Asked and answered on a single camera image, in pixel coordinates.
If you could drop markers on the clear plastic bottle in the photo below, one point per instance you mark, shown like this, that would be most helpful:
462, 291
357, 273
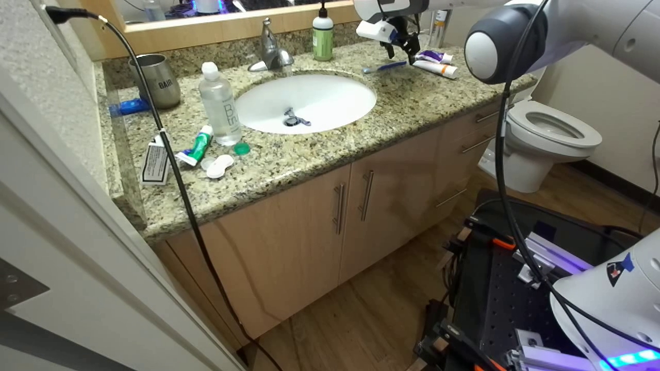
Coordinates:
219, 107

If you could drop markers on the black robot table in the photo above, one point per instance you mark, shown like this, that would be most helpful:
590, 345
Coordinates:
496, 290

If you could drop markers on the white door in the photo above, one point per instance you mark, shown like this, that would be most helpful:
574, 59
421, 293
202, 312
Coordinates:
68, 261

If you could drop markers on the green soap pump bottle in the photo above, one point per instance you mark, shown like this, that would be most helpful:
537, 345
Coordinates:
322, 39

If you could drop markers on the white toothpaste tube orange band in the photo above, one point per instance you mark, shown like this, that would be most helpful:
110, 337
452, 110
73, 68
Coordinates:
436, 68

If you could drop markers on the blue toothbrush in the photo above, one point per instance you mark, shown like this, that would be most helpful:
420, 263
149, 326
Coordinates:
381, 67

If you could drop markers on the chrome sink faucet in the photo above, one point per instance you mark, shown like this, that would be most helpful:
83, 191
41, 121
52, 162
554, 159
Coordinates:
271, 53

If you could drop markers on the small white grey box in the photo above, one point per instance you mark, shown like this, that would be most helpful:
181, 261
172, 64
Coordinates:
156, 162

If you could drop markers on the purple and white tube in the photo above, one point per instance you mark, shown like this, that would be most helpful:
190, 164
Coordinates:
436, 57

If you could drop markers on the metal sink drain stopper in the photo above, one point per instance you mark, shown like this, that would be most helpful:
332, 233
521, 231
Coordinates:
296, 119

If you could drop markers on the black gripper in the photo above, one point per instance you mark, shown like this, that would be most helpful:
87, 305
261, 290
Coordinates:
405, 29

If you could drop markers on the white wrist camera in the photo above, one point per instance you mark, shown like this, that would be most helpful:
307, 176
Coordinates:
373, 31

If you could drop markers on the green bottle cap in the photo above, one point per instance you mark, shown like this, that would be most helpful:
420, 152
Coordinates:
241, 150

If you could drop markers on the blue flat item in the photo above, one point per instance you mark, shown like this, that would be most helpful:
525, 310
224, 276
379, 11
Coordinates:
128, 109

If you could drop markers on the metal cup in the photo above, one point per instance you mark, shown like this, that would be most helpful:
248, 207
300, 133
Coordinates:
159, 82

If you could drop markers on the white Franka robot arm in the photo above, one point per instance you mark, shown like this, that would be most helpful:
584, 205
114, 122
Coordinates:
605, 28

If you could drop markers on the white cotton pads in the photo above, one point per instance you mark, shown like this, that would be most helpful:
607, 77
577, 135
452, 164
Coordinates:
219, 168

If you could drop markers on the orange black clamp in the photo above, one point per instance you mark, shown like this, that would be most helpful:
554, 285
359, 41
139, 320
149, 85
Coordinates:
492, 238
457, 347

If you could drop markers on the white toilet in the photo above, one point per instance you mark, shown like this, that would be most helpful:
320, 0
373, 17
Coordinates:
547, 135

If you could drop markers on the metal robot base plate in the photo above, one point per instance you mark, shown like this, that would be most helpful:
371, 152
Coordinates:
558, 261

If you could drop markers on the white sink basin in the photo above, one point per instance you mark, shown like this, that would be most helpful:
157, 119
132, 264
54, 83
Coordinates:
322, 95

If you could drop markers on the light wood vanity cabinet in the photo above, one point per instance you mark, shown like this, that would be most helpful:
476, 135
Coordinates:
289, 233

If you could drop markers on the wood framed wall mirror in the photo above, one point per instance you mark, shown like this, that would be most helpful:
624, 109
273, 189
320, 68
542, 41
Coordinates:
219, 24

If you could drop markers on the small green toothpaste tube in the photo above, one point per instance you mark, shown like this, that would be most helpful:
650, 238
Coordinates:
197, 148

